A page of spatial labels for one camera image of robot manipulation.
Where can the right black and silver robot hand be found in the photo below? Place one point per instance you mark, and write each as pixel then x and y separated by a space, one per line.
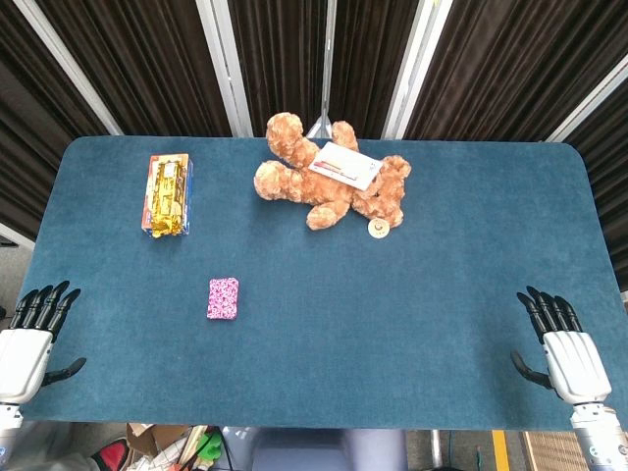
pixel 576 365

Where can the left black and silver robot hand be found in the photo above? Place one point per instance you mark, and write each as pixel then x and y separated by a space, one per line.
pixel 22 360

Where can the pink patterned pouch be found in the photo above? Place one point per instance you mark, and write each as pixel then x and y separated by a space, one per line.
pixel 223 298

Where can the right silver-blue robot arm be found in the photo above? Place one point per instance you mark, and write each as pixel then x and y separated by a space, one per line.
pixel 601 436

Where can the woven beige floor mat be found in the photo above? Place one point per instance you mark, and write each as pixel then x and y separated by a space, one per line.
pixel 549 451

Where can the red and black object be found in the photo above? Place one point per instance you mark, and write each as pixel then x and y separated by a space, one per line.
pixel 110 456

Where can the open snack box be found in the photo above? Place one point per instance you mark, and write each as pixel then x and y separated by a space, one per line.
pixel 145 196

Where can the green plastic object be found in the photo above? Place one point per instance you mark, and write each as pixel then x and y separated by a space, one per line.
pixel 210 445

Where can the blue felt table cover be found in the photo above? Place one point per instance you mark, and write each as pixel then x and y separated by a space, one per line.
pixel 368 319

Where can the gold foil snack packet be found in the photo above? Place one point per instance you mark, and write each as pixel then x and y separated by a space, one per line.
pixel 168 196

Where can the round beige hang tag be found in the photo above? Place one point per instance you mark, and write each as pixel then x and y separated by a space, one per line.
pixel 378 227

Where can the grey-blue robot torso base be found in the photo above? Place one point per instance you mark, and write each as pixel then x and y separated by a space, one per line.
pixel 319 449

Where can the white paper tag on bear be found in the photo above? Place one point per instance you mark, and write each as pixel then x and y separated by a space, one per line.
pixel 346 167

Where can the brown plush teddy bear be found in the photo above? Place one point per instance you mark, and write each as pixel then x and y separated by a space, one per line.
pixel 319 189

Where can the dark brown curtain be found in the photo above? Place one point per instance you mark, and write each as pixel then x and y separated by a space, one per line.
pixel 147 59

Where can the silver aluminium frame post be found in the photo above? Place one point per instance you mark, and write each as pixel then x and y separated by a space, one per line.
pixel 589 103
pixel 225 68
pixel 414 68
pixel 68 68

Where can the thin silver post with foot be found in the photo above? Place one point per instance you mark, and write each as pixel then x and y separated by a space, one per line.
pixel 328 64

